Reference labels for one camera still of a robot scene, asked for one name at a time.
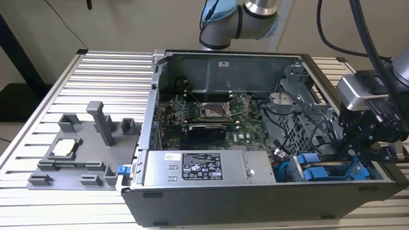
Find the grey metal disk bay cage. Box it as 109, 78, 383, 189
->
263, 62, 383, 183

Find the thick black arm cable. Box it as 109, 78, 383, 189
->
315, 0, 393, 60
347, 0, 394, 82

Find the black open PC case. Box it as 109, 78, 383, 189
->
119, 49, 409, 227

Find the black graphics card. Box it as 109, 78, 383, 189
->
186, 124, 227, 145

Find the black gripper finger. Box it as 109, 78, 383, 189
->
359, 140, 401, 165
331, 139, 361, 161

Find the CPU socket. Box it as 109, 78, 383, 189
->
197, 102, 229, 119

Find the hard disk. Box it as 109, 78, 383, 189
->
295, 153, 371, 174

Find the black disk wire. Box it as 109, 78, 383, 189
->
305, 116, 346, 155

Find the thin metal locking lever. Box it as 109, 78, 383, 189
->
186, 89, 202, 105

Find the black wire bundle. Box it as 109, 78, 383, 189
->
259, 105, 290, 150

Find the grey parts rack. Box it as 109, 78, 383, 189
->
26, 100, 143, 191

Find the silver metal bracket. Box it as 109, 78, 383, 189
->
269, 92, 303, 106

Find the blue wire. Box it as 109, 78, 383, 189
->
277, 160, 290, 181

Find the black slanted post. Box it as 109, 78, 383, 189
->
0, 13, 45, 92

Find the blue case latch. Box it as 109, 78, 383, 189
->
115, 165, 133, 177

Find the silver CPU chip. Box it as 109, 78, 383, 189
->
52, 139, 78, 157

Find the silver power supply unit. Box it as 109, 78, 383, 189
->
141, 150, 277, 186

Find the metal socket cover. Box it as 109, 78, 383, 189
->
225, 93, 253, 116

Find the thin black wall cable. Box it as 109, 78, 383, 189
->
44, 0, 89, 50

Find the blue disk carrier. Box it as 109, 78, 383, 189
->
302, 167, 371, 182

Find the green motherboard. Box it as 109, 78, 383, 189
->
157, 92, 279, 152

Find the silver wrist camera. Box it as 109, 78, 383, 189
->
335, 70, 391, 112

